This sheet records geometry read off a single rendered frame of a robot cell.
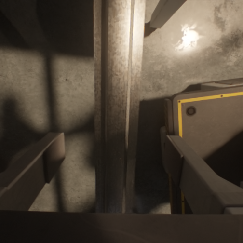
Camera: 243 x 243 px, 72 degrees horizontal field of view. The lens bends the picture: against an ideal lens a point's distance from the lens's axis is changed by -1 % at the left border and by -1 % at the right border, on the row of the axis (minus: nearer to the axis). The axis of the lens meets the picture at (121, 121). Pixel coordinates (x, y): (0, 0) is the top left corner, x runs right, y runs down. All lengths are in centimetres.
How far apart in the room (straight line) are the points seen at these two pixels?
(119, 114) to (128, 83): 4
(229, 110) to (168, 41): 48
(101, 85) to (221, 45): 95
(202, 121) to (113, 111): 58
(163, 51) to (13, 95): 88
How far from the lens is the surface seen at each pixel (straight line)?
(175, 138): 16
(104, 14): 25
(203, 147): 81
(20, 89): 114
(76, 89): 102
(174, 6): 67
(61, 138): 16
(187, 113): 73
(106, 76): 23
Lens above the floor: 98
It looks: 74 degrees down
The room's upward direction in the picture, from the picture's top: 178 degrees clockwise
